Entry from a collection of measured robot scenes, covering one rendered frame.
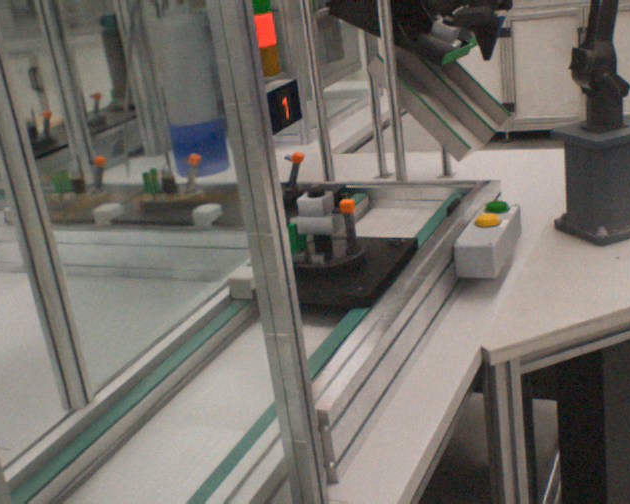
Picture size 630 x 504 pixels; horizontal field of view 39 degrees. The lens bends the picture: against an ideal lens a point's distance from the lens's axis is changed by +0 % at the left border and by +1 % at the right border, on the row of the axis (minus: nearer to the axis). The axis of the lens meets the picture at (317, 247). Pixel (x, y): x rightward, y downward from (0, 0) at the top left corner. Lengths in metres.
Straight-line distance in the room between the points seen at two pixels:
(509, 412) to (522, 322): 0.15
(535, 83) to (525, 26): 0.36
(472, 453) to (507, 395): 1.23
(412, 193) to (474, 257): 0.37
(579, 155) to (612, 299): 0.33
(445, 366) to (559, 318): 0.23
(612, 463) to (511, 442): 0.48
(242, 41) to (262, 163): 0.11
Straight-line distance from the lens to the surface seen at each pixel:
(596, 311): 1.47
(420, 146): 3.41
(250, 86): 0.78
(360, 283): 1.34
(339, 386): 1.09
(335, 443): 1.07
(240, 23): 0.78
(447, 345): 1.37
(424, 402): 1.23
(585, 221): 1.75
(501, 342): 1.38
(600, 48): 1.69
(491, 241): 1.49
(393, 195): 1.84
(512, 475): 1.51
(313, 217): 1.40
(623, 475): 1.97
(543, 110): 5.81
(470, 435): 2.74
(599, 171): 1.70
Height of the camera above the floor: 1.49
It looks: 20 degrees down
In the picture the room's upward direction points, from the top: 8 degrees counter-clockwise
